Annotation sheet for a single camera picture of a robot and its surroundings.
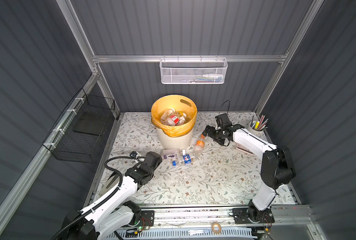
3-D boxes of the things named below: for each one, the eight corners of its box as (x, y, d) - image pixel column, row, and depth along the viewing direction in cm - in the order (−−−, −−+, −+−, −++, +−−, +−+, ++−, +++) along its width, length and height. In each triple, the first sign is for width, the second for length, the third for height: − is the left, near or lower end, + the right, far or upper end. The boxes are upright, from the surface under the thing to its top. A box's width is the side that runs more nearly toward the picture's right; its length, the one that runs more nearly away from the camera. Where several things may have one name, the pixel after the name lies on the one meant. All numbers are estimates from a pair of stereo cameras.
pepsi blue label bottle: (185, 165, 93) (185, 162, 89) (180, 154, 98) (180, 150, 94) (191, 163, 94) (191, 159, 90) (185, 152, 99) (185, 148, 95)
